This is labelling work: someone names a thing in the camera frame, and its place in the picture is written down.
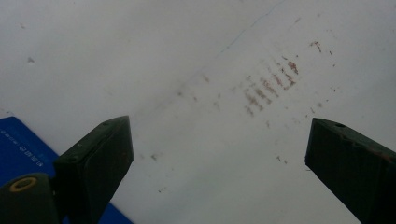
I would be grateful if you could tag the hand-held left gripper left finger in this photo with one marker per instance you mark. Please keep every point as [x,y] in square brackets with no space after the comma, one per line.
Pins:
[93,168]

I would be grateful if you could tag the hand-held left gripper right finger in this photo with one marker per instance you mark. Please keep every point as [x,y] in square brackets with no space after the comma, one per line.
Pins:
[355,168]

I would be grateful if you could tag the blue cardboard box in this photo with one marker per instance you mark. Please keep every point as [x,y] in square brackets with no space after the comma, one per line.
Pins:
[18,146]

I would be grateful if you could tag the white table mat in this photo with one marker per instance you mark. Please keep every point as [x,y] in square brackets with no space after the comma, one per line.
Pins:
[186,46]

